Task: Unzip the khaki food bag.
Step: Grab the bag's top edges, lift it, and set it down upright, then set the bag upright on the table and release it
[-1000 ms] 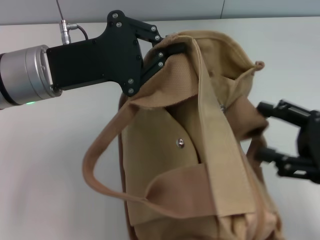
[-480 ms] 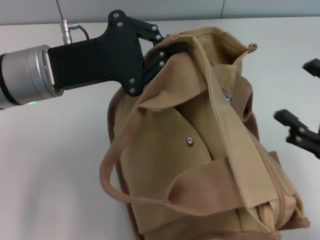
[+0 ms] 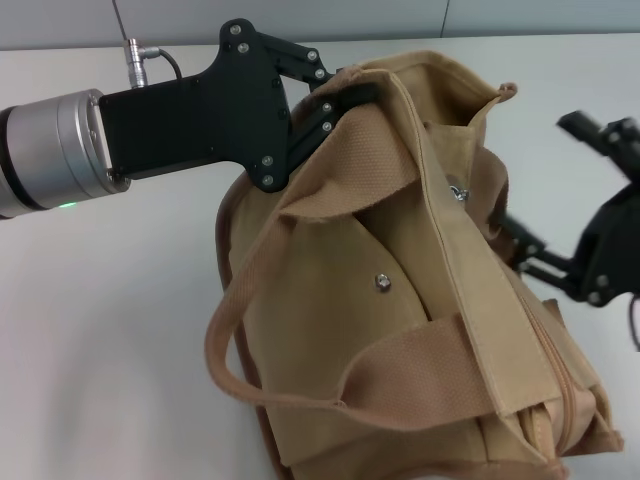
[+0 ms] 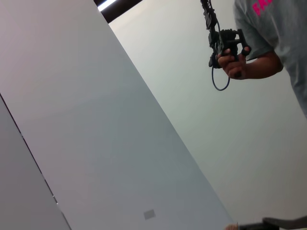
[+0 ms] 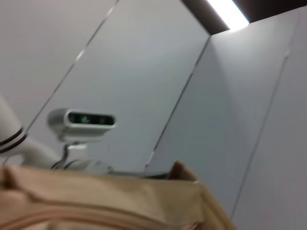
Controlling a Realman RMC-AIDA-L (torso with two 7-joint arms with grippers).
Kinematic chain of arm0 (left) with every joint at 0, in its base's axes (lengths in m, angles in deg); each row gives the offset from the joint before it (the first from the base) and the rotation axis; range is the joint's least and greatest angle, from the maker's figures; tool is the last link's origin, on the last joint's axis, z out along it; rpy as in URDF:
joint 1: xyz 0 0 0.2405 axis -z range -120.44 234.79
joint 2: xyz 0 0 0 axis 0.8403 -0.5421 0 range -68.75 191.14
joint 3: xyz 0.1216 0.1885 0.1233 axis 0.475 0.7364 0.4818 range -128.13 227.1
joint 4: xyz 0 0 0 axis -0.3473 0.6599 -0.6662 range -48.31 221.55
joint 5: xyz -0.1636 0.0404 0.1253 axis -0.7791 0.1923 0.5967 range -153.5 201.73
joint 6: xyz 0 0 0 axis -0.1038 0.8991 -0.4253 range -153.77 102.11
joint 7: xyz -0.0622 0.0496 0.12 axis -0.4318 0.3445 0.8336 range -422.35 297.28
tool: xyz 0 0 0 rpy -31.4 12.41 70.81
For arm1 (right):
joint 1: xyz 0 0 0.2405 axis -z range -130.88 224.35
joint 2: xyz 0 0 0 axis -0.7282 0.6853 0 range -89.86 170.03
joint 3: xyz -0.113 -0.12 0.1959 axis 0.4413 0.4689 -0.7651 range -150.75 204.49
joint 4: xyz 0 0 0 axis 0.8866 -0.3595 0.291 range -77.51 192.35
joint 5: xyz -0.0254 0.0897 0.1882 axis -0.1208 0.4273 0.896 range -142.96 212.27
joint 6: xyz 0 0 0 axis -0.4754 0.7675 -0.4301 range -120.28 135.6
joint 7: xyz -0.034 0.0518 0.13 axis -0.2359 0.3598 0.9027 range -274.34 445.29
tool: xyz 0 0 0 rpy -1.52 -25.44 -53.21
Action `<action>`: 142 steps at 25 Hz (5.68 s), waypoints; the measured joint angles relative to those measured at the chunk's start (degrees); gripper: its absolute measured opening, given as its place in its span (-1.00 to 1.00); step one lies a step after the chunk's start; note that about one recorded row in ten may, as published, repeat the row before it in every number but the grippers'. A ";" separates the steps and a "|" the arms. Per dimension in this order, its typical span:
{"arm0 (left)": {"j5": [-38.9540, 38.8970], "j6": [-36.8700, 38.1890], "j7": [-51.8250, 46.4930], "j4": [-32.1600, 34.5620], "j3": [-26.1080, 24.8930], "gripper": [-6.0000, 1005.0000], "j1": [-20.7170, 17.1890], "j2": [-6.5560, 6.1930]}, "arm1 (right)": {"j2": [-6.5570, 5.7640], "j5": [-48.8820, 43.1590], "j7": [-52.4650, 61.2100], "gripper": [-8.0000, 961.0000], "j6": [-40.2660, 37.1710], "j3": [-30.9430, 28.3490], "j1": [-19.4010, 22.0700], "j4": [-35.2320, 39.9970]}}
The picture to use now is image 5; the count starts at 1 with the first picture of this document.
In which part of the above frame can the dark camera cable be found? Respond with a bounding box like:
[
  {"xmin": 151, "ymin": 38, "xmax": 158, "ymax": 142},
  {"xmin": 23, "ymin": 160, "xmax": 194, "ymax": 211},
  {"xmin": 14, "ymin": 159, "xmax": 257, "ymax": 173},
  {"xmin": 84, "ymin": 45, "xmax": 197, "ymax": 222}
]
[{"xmin": 49, "ymin": 141, "xmax": 71, "ymax": 170}]

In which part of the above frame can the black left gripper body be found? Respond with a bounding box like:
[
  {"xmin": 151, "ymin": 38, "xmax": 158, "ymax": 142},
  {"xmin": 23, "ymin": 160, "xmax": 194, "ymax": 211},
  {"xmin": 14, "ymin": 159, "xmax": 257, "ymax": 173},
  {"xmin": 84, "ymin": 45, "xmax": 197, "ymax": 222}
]
[{"xmin": 64, "ymin": 158, "xmax": 174, "ymax": 180}]

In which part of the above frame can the ceiling light strip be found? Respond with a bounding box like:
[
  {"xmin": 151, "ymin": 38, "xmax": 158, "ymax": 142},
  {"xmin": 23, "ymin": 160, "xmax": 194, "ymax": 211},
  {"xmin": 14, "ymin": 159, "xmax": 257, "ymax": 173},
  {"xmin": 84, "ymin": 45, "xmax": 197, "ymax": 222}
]
[{"xmin": 206, "ymin": 0, "xmax": 250, "ymax": 31}]

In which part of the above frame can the khaki canvas food bag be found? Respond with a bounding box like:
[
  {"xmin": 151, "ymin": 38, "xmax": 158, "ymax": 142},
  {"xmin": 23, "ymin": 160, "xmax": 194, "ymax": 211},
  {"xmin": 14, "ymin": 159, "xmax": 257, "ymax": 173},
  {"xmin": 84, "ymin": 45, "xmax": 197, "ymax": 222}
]
[{"xmin": 0, "ymin": 160, "xmax": 237, "ymax": 230}]

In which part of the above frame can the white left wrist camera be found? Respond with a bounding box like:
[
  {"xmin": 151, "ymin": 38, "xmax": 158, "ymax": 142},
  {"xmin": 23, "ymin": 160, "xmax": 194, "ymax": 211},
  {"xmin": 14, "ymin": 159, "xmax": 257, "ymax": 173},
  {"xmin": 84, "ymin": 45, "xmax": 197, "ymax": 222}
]
[{"xmin": 47, "ymin": 107, "xmax": 118, "ymax": 150}]

